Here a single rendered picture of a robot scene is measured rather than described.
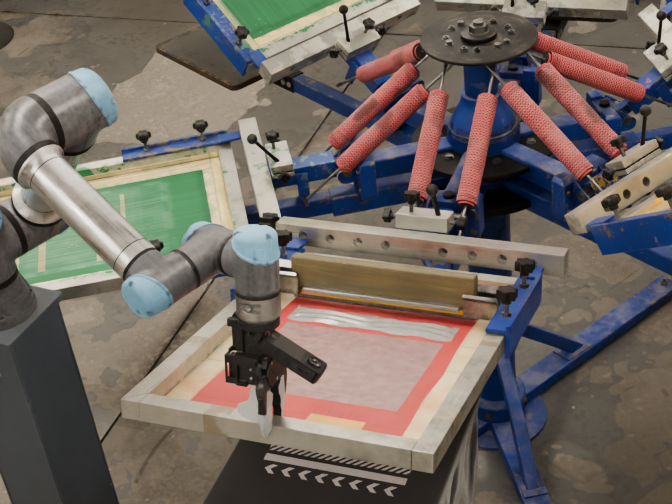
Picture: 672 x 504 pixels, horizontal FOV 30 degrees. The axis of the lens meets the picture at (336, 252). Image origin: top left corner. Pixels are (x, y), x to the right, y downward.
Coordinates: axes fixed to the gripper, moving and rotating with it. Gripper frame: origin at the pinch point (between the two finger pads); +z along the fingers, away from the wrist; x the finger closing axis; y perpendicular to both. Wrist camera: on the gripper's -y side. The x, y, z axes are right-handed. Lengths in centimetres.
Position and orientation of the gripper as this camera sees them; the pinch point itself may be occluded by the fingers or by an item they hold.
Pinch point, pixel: (274, 424)
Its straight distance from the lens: 218.5
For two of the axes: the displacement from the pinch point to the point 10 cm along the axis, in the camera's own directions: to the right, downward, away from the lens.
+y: -9.4, -1.1, 3.4
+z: 0.2, 9.3, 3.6
